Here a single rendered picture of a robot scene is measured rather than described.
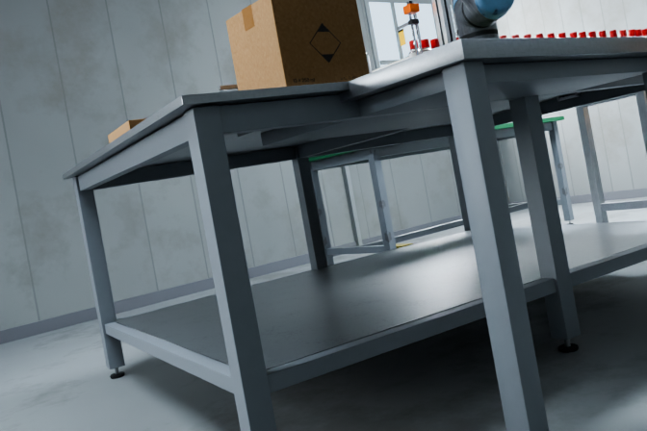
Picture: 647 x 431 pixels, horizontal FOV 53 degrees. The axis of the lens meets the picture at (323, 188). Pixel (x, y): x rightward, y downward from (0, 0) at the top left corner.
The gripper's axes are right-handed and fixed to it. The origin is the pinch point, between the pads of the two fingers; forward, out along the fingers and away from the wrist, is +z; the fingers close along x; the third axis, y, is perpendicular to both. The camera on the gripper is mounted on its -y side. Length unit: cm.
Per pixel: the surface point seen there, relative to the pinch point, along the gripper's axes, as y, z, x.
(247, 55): 4.5, 6.7, 20.8
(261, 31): -3.0, 5.3, 14.9
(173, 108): -39, 14, 47
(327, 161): 226, 45, -10
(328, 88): -29.3, 30.6, 16.1
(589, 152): 123, 121, -97
